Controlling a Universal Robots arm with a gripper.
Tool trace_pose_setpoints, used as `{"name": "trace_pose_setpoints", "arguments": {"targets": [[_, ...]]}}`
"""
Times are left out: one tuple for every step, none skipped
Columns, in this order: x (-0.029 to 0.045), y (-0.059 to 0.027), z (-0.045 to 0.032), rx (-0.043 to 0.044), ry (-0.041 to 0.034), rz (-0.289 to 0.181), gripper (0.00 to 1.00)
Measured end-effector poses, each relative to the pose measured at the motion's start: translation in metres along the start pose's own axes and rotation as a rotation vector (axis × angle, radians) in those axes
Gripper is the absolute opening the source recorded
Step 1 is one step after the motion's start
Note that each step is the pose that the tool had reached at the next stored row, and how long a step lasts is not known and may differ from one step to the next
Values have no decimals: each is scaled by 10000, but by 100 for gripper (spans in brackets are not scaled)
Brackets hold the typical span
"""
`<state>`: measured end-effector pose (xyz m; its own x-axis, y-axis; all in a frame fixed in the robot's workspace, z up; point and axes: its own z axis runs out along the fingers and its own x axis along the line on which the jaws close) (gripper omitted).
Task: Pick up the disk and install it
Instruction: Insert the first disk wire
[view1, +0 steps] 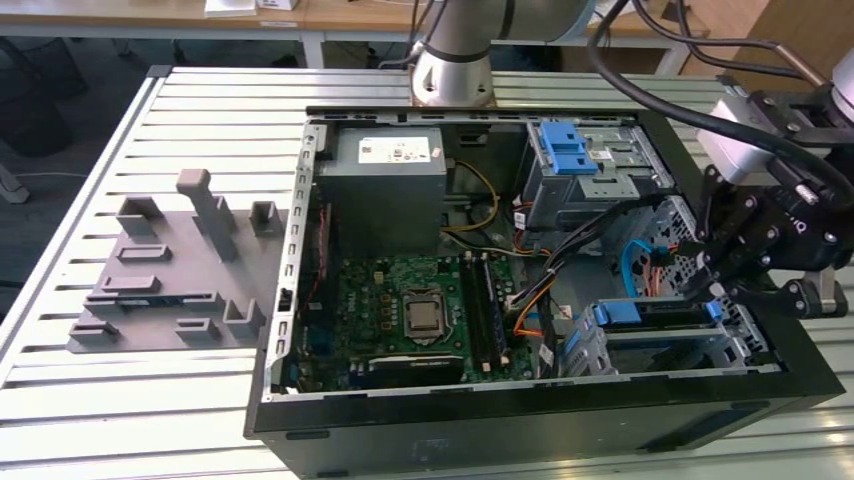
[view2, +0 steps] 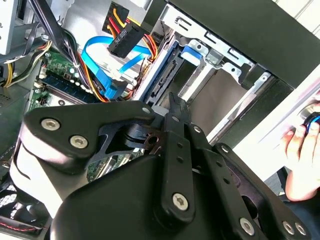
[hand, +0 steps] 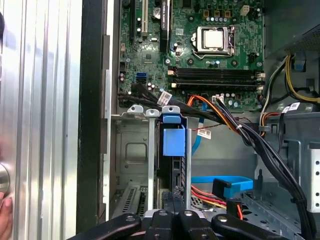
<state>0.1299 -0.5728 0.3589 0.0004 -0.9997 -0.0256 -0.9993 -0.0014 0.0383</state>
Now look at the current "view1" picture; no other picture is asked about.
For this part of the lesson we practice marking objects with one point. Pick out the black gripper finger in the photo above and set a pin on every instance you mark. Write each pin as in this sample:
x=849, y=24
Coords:
x=768, y=297
x=717, y=220

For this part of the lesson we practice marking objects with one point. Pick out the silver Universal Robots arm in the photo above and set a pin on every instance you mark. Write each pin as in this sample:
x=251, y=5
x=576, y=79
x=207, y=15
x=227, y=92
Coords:
x=454, y=75

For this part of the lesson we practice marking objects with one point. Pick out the grey optical drive cage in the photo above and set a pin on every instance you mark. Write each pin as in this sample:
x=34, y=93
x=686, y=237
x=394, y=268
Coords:
x=601, y=195

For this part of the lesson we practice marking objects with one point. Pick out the blue drive latch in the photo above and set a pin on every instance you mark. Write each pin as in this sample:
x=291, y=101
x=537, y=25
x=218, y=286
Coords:
x=564, y=150

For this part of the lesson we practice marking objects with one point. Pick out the wooden cabinet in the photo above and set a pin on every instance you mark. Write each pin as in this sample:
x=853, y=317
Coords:
x=815, y=20

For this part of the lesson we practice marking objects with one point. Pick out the silver CPU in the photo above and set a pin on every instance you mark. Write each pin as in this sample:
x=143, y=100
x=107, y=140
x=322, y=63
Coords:
x=425, y=316

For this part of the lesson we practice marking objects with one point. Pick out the grey power supply unit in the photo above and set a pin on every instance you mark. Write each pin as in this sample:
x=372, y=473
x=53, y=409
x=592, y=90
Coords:
x=381, y=210

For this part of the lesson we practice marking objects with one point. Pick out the black PC case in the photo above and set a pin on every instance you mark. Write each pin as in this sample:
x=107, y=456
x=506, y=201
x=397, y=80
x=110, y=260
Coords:
x=468, y=430

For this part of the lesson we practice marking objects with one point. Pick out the green motherboard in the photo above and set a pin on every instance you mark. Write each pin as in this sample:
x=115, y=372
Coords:
x=374, y=300

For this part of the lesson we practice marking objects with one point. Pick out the black graphics card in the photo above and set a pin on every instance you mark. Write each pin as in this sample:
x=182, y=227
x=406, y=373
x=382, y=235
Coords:
x=414, y=367

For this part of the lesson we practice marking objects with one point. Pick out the blue motherboard port block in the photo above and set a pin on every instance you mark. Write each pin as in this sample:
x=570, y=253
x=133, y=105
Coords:
x=322, y=342

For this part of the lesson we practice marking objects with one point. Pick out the small white box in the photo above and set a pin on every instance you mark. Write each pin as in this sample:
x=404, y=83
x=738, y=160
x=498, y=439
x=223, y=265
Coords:
x=277, y=4

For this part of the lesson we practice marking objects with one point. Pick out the grey parts rack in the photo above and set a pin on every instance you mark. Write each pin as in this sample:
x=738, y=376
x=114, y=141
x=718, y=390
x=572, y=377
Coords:
x=187, y=280

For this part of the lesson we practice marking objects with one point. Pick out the large white box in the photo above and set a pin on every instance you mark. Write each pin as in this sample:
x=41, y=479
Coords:
x=230, y=7

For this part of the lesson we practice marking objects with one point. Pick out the green RAM stick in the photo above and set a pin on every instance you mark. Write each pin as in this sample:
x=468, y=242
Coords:
x=147, y=302

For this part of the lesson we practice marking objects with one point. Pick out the wooden desk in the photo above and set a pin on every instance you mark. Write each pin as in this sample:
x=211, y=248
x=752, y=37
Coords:
x=134, y=22

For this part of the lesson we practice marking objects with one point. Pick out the black office chair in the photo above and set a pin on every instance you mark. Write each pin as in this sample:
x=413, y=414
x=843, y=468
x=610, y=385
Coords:
x=41, y=100

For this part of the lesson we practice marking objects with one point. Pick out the grey table foot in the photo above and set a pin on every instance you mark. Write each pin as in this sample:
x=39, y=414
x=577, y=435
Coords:
x=14, y=190

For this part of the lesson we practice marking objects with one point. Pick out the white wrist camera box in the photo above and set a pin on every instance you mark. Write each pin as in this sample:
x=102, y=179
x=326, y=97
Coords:
x=741, y=145

